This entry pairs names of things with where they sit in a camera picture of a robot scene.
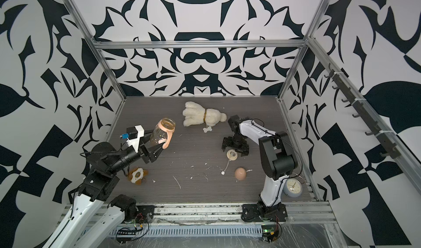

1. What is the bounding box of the cream lid with straw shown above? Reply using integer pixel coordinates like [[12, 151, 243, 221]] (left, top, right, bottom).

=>
[[221, 149, 238, 175]]

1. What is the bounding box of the pink bottle handle ring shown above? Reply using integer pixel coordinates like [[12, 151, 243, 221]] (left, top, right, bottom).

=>
[[156, 118, 177, 149]]

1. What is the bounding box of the clear baby bottle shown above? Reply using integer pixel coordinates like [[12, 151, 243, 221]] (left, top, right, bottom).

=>
[[149, 118, 176, 149]]

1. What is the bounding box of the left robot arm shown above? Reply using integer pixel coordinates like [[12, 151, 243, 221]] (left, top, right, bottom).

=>
[[44, 142, 163, 248]]

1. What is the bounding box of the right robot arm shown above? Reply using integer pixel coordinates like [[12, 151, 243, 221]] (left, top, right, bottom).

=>
[[221, 115, 298, 207]]

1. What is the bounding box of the brown white small toy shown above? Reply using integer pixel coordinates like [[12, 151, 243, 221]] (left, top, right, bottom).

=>
[[128, 168, 149, 185]]

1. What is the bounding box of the pink bottle cap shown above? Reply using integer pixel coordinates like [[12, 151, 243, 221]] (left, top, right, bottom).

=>
[[234, 167, 247, 181]]

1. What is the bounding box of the white bone tag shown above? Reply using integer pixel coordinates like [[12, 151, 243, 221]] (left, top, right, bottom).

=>
[[203, 126, 213, 133]]

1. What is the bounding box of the white plush dog toy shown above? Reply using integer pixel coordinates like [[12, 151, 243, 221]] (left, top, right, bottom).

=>
[[183, 101, 227, 127]]

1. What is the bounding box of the grey alarm clock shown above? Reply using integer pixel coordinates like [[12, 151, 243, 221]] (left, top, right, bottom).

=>
[[283, 178, 303, 198]]

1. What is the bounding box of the left electronics board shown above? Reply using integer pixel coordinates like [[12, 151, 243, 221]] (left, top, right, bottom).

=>
[[115, 227, 147, 243]]

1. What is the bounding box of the electronics board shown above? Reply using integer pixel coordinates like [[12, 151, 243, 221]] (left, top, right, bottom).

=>
[[262, 223, 282, 243], [115, 227, 147, 243]]

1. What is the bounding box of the right electronics board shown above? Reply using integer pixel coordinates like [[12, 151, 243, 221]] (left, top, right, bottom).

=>
[[262, 223, 282, 243]]

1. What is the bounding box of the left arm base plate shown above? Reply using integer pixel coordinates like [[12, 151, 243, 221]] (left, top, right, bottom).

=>
[[124, 205, 156, 224]]

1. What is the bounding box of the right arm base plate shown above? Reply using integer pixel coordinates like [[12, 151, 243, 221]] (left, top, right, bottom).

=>
[[241, 202, 288, 222]]

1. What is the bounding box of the black wall hook rail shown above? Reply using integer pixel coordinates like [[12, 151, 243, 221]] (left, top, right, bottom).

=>
[[325, 66, 401, 159]]

